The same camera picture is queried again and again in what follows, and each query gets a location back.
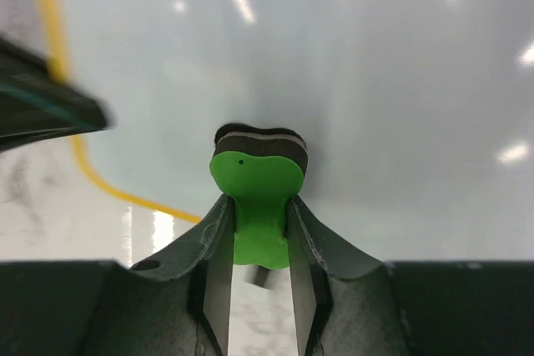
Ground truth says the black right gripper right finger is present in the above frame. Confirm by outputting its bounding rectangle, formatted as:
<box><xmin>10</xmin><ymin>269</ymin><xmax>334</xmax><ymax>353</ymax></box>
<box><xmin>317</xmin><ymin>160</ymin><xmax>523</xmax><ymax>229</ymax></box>
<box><xmin>287</xmin><ymin>198</ymin><xmax>533</xmax><ymax>355</ymax></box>

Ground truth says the green handled whiteboard eraser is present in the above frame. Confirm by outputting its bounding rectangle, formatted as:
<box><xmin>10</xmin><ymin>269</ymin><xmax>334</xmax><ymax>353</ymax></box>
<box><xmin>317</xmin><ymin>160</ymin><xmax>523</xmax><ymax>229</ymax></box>
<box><xmin>209</xmin><ymin>123</ymin><xmax>308</xmax><ymax>269</ymax></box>

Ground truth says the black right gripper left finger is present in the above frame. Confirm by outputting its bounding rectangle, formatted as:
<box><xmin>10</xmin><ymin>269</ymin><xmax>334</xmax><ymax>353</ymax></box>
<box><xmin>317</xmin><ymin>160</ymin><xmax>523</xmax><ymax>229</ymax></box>
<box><xmin>1</xmin><ymin>196</ymin><xmax>234</xmax><ymax>355</ymax></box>

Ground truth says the yellow framed whiteboard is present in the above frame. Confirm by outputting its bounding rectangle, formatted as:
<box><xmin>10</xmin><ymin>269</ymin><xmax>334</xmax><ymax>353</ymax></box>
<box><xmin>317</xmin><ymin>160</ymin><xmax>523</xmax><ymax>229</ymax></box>
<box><xmin>38</xmin><ymin>0</ymin><xmax>533</xmax><ymax>259</ymax></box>

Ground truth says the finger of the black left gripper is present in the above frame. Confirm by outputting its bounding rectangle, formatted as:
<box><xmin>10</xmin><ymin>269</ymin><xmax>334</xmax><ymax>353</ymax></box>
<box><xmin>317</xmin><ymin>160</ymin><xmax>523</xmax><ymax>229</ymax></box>
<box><xmin>1</xmin><ymin>38</ymin><xmax>111</xmax><ymax>152</ymax></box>

